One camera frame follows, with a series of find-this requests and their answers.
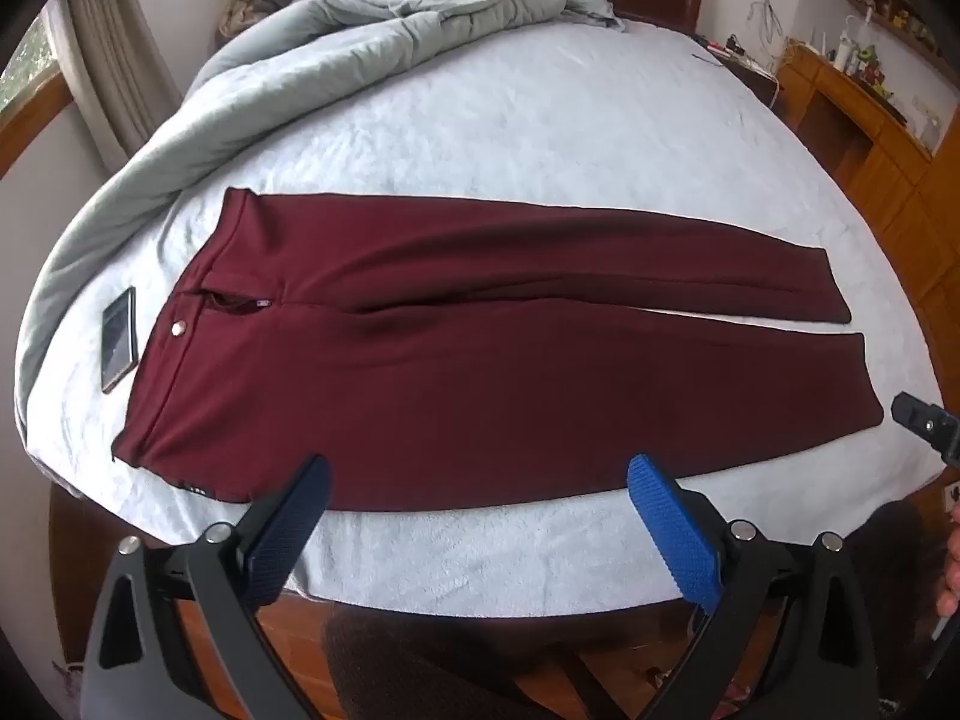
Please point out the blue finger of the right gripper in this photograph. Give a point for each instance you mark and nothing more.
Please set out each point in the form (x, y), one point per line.
(936, 426)

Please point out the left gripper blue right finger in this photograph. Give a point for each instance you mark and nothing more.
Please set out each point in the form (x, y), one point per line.
(684, 545)

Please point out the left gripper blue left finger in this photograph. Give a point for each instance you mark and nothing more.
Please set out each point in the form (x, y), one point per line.
(275, 530)

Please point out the maroon pants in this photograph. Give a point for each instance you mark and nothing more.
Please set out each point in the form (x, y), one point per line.
(452, 353)

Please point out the person's right hand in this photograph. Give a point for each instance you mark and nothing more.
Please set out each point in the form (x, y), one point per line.
(947, 590)

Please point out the wooden desk cabinet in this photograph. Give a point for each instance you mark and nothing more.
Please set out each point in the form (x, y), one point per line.
(907, 195)

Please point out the smartphone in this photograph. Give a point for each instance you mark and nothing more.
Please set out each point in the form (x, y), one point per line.
(119, 350)

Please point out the beige curtain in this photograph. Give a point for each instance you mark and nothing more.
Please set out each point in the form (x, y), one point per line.
(115, 72)

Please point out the grey-green quilt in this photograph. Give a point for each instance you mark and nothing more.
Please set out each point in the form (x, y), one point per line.
(305, 57)

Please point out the wooden window frame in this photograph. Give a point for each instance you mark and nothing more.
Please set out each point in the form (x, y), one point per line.
(31, 110)

